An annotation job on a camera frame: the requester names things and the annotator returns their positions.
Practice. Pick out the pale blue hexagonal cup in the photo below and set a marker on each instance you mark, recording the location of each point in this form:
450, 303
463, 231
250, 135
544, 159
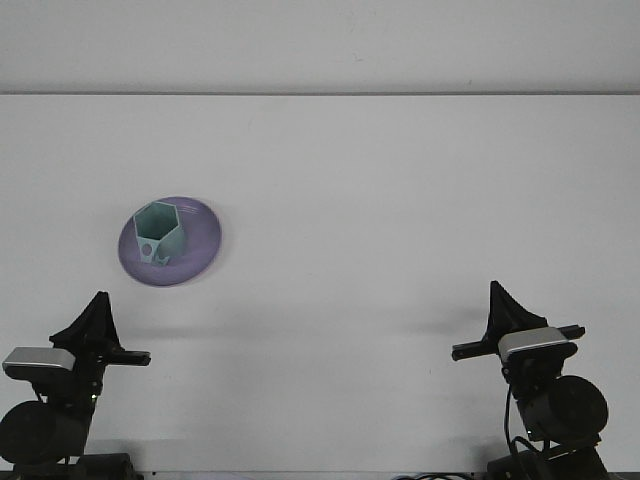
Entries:
172, 242

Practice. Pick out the round lilac plate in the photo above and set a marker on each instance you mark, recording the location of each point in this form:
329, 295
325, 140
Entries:
200, 250

